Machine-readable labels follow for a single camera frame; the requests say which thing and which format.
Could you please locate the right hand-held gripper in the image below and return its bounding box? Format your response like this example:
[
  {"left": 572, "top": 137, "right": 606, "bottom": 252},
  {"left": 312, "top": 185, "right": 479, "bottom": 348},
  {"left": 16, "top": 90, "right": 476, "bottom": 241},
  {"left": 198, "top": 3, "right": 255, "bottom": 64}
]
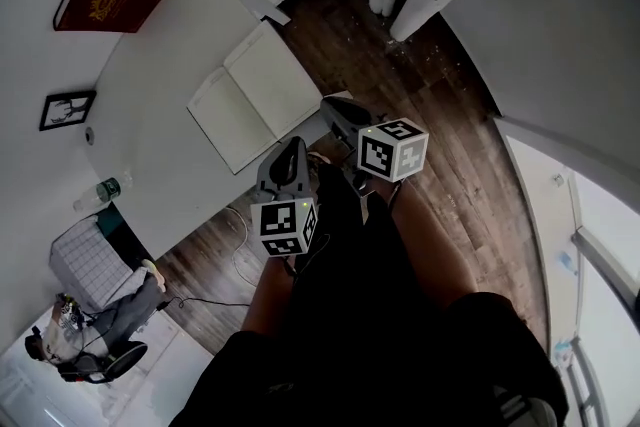
[{"left": 319, "top": 96, "right": 430, "bottom": 184}]

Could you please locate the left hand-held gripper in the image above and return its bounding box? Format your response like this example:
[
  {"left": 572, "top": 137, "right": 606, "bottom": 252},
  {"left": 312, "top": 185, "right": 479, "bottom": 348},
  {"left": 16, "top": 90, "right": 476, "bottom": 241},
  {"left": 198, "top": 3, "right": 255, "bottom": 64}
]
[{"left": 249, "top": 136, "right": 320, "bottom": 259}]

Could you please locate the blue notebook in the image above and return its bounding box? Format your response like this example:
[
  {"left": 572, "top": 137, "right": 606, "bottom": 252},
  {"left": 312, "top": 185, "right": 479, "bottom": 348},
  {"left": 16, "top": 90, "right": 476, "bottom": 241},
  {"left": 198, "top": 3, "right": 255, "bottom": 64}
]
[{"left": 186, "top": 20, "right": 324, "bottom": 175}]

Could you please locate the person's right forearm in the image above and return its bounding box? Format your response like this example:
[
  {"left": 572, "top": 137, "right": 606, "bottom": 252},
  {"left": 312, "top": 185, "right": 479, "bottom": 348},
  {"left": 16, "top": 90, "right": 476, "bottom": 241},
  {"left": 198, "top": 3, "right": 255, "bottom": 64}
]
[{"left": 387, "top": 179, "right": 481, "bottom": 311}]

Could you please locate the person's left forearm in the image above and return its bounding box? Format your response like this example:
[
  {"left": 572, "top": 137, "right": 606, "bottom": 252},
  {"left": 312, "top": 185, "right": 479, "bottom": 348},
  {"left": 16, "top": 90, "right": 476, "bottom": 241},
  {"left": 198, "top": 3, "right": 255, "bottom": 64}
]
[{"left": 240, "top": 254, "right": 301, "bottom": 339}]

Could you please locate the teal bin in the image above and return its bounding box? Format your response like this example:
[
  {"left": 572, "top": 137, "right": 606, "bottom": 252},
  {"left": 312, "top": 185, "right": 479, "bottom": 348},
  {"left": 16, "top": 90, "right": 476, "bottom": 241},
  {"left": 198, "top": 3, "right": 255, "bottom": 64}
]
[{"left": 97, "top": 204, "right": 124, "bottom": 236}]

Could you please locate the clear plastic water bottle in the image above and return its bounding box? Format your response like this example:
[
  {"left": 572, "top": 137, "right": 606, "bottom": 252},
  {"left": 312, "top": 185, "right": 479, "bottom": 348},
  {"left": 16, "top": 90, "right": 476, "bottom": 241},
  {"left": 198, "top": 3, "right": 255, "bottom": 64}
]
[{"left": 72, "top": 170, "right": 135, "bottom": 214}]

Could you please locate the person's black shirt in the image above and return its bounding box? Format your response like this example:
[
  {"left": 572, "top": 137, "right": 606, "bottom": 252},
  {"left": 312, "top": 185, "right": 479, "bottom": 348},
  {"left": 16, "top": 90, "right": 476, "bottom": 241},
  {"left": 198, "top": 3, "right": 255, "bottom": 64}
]
[{"left": 169, "top": 162, "right": 569, "bottom": 427}]

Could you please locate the white grid fabric box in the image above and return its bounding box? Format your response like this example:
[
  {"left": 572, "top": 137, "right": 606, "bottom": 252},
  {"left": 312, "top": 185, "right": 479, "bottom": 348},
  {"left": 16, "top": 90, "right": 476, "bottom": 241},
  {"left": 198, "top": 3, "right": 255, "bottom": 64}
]
[{"left": 48, "top": 213, "right": 134, "bottom": 311}]

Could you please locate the black framed deer picture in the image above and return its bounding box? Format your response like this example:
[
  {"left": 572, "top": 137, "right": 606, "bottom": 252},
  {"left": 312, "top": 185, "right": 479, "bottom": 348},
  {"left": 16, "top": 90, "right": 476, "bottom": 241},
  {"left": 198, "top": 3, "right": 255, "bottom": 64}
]
[{"left": 38, "top": 89, "right": 97, "bottom": 132}]

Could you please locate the black office chair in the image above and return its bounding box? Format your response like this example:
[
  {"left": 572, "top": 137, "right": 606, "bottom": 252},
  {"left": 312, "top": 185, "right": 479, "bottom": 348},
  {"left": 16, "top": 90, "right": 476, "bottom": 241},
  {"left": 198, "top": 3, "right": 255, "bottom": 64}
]
[{"left": 59, "top": 339, "right": 149, "bottom": 386}]

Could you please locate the white cable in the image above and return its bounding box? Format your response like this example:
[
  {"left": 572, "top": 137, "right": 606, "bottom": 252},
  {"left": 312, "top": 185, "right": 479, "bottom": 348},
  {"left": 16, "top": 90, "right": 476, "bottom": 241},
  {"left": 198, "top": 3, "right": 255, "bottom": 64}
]
[{"left": 227, "top": 207, "right": 261, "bottom": 286}]

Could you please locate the black cable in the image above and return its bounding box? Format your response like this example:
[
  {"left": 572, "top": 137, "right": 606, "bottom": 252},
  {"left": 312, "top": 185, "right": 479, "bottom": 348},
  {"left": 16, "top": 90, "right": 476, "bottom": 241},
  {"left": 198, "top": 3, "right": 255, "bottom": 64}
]
[{"left": 159, "top": 295, "right": 251, "bottom": 311}]

